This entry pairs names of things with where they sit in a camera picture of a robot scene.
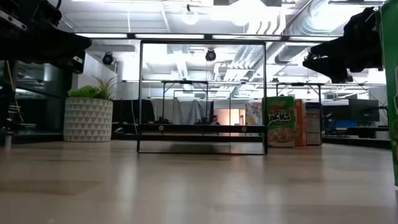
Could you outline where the orange mini cereal box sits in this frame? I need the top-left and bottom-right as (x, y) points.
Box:
(294, 98), (308, 147)

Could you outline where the wooden shelf black metal frame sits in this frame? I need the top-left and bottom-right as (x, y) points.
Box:
(136, 39), (268, 156)

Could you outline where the white pink printed box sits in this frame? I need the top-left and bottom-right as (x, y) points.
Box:
(244, 101), (263, 126)

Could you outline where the black frame background table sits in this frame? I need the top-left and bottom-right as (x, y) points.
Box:
(160, 80), (210, 125)

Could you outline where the black computer monitor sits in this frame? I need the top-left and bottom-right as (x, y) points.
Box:
(348, 98), (381, 123)

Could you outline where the white round ceiling lamp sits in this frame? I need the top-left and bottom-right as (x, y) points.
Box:
(182, 4), (200, 26)

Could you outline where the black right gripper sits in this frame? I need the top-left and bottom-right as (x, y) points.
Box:
(302, 7), (383, 84)

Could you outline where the green plant white patterned pot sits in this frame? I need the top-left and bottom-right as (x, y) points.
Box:
(63, 76), (118, 143)

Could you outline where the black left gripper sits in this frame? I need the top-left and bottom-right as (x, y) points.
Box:
(0, 0), (93, 74)

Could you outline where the silver ventilation duct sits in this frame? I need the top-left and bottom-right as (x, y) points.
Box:
(281, 0), (386, 38)

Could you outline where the blue mini cereal box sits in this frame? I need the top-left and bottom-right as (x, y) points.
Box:
(305, 101), (322, 146)

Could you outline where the green mini cereal box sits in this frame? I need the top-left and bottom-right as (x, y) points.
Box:
(379, 0), (398, 187)
(262, 95), (296, 148)

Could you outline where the black aluminium table frame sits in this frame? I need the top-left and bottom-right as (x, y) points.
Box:
(0, 123), (392, 150)

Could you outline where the grey draped cloth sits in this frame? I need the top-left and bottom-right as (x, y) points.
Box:
(151, 99), (213, 125)

